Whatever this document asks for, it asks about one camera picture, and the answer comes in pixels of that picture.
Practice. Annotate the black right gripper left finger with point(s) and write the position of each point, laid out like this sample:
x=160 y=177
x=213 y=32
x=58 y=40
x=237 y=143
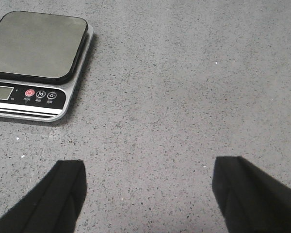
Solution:
x=53 y=205

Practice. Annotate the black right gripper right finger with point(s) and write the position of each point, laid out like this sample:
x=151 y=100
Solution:
x=250 y=200

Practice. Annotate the silver black kitchen scale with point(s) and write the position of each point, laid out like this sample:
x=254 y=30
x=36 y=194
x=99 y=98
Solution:
x=41 y=59

